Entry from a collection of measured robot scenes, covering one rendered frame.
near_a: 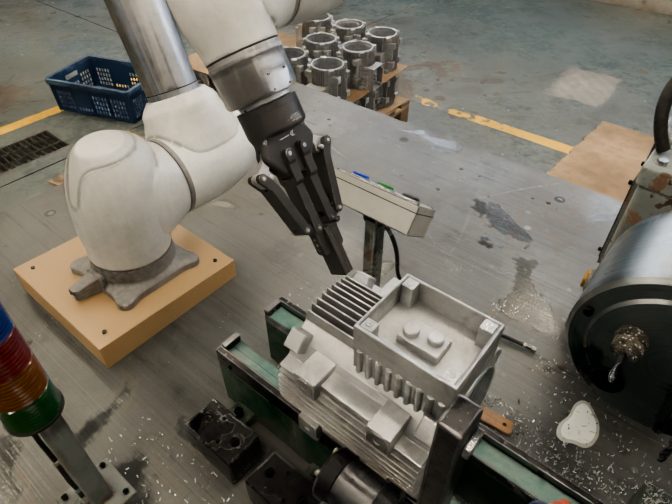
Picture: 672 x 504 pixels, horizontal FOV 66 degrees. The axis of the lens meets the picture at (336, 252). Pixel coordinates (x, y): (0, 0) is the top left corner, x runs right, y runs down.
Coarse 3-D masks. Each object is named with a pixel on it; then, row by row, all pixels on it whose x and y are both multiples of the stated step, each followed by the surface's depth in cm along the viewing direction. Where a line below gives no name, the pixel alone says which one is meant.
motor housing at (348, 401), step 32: (352, 288) 63; (320, 320) 59; (352, 320) 58; (320, 352) 59; (352, 352) 58; (288, 384) 61; (352, 384) 57; (480, 384) 64; (320, 416) 59; (352, 416) 55; (416, 416) 53; (352, 448) 58; (416, 448) 53; (416, 480) 53
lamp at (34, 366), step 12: (36, 360) 54; (24, 372) 52; (36, 372) 54; (12, 384) 51; (24, 384) 52; (36, 384) 54; (0, 396) 51; (12, 396) 52; (24, 396) 53; (36, 396) 54; (0, 408) 52; (12, 408) 53
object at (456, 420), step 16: (464, 400) 34; (448, 416) 33; (464, 416) 33; (480, 416) 34; (448, 432) 33; (464, 432) 33; (480, 432) 34; (432, 448) 35; (448, 448) 34; (464, 448) 34; (432, 464) 36; (448, 464) 35; (432, 480) 38; (448, 480) 36; (432, 496) 39; (448, 496) 40
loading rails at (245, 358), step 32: (288, 320) 83; (224, 352) 77; (256, 352) 78; (288, 352) 86; (256, 384) 74; (256, 416) 81; (288, 416) 72; (320, 448) 71; (480, 448) 67; (512, 448) 66; (480, 480) 68; (512, 480) 64; (544, 480) 64
